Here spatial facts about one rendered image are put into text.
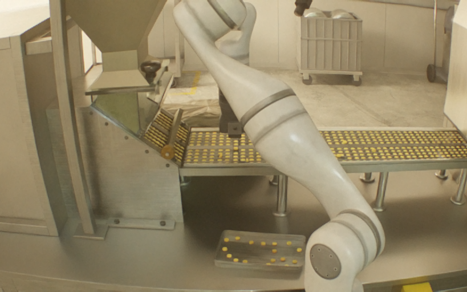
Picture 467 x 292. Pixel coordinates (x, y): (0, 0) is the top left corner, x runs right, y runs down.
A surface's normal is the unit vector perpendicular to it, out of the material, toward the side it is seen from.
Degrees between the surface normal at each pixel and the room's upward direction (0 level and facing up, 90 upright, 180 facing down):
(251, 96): 62
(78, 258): 0
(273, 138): 71
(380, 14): 90
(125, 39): 114
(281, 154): 97
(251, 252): 0
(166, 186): 90
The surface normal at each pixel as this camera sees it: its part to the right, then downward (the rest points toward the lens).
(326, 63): 0.00, 0.45
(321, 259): -0.74, 0.33
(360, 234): 0.35, -0.57
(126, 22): 0.00, 0.77
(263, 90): -0.08, -0.34
